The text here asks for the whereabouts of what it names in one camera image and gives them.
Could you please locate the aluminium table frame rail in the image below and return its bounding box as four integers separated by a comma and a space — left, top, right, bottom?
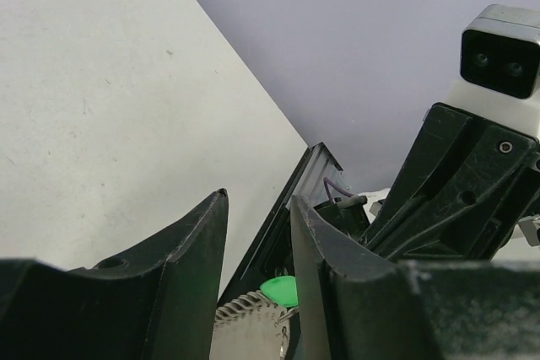
218, 142, 348, 305

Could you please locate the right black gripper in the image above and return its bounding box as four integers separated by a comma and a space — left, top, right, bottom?
364, 103, 538, 261

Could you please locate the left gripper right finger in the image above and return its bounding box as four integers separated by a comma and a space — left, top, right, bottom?
290, 197, 539, 359

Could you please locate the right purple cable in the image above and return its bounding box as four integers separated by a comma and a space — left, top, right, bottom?
322, 177, 355, 201

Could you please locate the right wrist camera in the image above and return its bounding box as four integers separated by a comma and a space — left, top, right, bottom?
446, 3, 540, 140

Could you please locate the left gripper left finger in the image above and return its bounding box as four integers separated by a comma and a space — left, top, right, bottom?
1, 189, 229, 359

